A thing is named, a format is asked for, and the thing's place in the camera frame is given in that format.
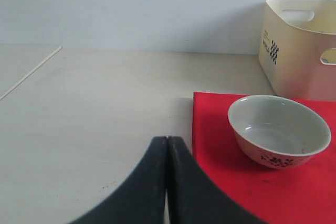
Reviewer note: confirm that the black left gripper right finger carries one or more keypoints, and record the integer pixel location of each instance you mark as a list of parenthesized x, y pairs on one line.
[(191, 195)]

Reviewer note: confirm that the cream plastic bin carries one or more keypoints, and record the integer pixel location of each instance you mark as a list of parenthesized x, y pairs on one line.
[(293, 52)]

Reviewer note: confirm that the red table cloth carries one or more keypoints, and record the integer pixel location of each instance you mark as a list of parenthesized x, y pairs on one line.
[(305, 194)]

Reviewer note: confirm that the white ceramic bowl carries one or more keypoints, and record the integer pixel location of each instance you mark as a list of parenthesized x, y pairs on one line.
[(276, 132)]

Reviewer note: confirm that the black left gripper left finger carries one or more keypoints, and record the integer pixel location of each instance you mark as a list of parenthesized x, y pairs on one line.
[(141, 197)]

